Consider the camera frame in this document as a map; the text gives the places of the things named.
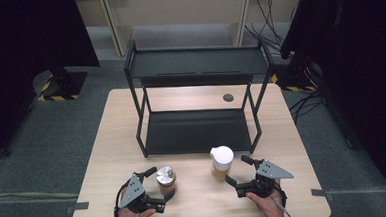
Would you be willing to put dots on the black stand base striped tape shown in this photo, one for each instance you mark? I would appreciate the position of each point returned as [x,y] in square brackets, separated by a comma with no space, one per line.
[63,87]
[294,79]

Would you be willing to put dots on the black metal two-tier rack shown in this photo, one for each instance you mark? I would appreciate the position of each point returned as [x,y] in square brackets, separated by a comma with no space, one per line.
[195,131]

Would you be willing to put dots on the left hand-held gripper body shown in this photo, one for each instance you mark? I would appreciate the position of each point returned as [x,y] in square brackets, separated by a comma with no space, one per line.
[132,192]

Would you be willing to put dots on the person's right hand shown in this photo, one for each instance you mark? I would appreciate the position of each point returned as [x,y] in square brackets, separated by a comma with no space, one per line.
[268,206]

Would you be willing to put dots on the glass bottle with white lid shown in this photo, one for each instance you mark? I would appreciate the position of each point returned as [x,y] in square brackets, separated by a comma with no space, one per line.
[222,162]

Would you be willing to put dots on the grey floor tape piece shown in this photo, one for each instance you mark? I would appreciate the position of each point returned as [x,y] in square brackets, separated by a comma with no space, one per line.
[77,207]
[320,193]

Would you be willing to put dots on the black curtain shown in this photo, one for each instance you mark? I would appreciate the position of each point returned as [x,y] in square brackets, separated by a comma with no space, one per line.
[362,63]
[21,64]

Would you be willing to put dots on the glass spice jar metal lid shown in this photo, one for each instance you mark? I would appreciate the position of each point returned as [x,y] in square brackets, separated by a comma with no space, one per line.
[166,180]

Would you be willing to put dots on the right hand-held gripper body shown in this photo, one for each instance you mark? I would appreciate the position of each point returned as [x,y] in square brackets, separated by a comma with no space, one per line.
[265,181]

